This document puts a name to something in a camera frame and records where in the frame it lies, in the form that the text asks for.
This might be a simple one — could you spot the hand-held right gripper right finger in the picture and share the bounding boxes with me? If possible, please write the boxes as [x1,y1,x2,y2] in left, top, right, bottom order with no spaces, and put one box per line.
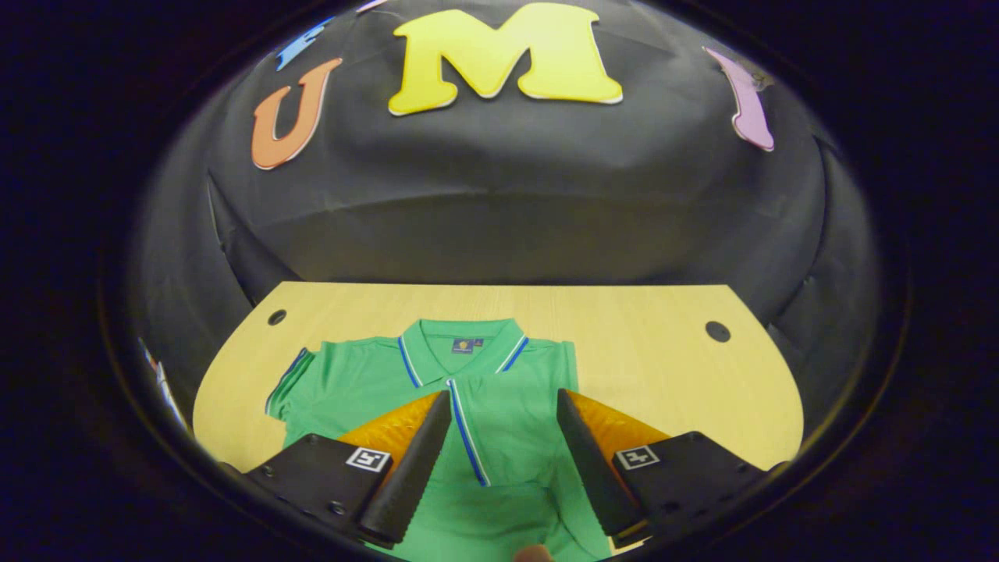
[556,388,789,550]

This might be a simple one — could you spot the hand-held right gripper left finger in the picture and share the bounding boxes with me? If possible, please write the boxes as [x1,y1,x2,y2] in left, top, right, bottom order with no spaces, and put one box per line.
[222,390,453,550]

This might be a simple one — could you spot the black backdrop cloth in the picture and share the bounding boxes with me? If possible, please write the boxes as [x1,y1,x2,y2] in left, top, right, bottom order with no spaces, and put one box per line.
[129,0,883,438]

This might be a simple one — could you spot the green T-shirt with collar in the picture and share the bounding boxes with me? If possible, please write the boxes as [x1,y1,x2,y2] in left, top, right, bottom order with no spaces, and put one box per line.
[264,317,617,562]

